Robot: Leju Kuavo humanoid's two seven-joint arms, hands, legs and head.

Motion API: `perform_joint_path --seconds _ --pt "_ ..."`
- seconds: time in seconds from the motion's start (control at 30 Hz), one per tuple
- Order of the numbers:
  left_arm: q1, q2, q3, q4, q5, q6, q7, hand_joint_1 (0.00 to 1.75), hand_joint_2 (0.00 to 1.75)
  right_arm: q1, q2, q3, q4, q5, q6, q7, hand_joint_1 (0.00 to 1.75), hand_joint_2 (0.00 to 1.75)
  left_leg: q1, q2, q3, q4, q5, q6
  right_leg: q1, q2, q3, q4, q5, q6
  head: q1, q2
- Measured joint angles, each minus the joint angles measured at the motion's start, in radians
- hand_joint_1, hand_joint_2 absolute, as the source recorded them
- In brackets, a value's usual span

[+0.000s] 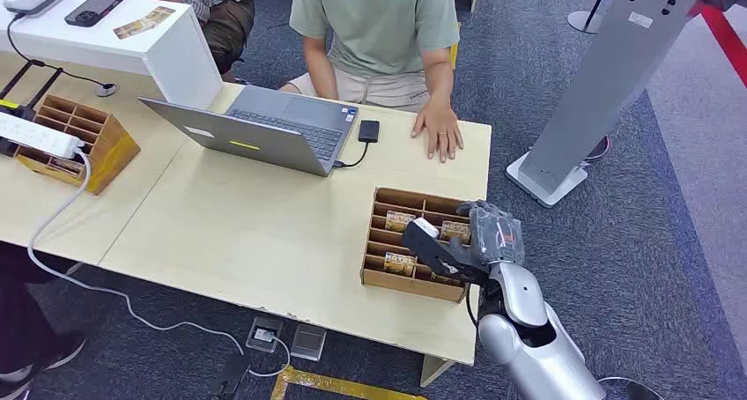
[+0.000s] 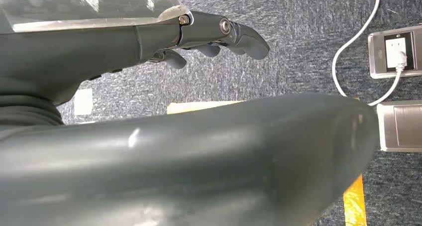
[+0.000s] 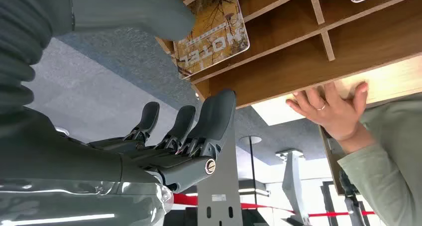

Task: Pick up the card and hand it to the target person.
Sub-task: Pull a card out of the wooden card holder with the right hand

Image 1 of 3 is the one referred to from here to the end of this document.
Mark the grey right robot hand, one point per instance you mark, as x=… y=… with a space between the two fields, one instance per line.
x=496 y=234

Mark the person's left hand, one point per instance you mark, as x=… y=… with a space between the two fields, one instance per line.
x=437 y=129

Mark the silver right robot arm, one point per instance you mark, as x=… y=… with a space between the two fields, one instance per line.
x=525 y=350

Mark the person's left forearm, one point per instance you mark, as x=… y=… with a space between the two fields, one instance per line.
x=437 y=82

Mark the person's right forearm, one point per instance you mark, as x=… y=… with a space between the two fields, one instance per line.
x=320 y=70

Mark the wooden card organizer box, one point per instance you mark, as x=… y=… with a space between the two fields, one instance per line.
x=397 y=286
x=111 y=152

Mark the person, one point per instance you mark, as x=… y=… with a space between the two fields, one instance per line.
x=373 y=29
x=23 y=321
x=224 y=29

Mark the black external drive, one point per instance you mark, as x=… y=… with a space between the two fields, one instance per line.
x=368 y=131

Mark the yellow chair part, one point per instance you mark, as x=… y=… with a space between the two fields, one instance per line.
x=453 y=53

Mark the dark shoe with pink sole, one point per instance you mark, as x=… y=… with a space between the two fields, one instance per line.
x=600 y=149

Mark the wooden table leg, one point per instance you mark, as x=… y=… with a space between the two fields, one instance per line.
x=435 y=371

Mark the silver kiosk stand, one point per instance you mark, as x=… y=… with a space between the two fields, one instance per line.
x=607 y=76

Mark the grey open laptop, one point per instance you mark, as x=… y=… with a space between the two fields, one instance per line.
x=257 y=140

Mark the stanchion pole with base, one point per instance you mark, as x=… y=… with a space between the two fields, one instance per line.
x=583 y=21

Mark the silver floor socket plate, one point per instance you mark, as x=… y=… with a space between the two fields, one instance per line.
x=309 y=342

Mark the yellow floor tape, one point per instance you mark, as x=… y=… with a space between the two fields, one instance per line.
x=338 y=385

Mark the open floor socket box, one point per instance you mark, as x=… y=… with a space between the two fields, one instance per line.
x=264 y=334

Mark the white desk riser shelf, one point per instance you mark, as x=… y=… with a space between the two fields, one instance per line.
x=175 y=59

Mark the red barrier belt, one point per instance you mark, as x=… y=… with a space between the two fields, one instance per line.
x=726 y=41

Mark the black smartphone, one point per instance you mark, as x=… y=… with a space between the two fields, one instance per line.
x=95 y=7

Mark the white power strip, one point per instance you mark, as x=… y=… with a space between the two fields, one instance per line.
x=35 y=134

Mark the black folding stand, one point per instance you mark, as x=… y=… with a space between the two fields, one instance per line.
x=23 y=113

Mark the yellow tape strip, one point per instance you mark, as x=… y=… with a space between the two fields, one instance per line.
x=8 y=104

